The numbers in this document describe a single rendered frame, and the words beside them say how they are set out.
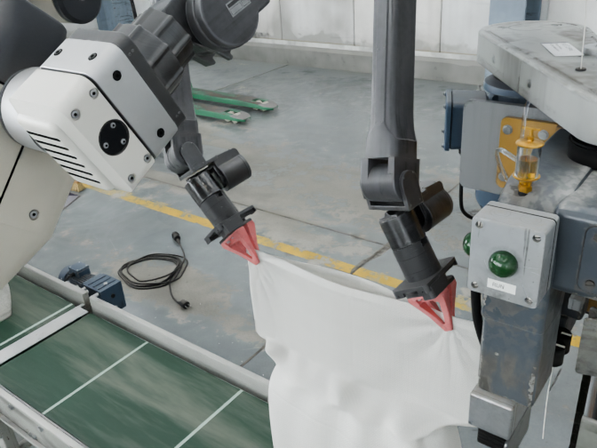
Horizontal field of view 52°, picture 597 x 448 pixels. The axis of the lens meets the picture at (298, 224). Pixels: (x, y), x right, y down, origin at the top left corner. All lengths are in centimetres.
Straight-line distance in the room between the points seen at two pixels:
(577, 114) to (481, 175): 39
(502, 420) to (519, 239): 28
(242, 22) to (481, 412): 55
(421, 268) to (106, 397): 124
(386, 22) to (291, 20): 648
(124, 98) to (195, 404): 134
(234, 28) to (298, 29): 668
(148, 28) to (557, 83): 49
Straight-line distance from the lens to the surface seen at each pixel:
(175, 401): 188
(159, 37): 68
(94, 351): 216
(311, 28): 727
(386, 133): 91
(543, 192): 72
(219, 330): 277
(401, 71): 93
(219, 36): 69
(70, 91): 60
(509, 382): 81
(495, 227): 65
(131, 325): 222
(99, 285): 248
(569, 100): 80
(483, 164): 113
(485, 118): 110
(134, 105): 64
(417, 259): 94
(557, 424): 239
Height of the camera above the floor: 162
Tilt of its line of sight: 27 degrees down
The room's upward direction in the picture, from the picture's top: 4 degrees counter-clockwise
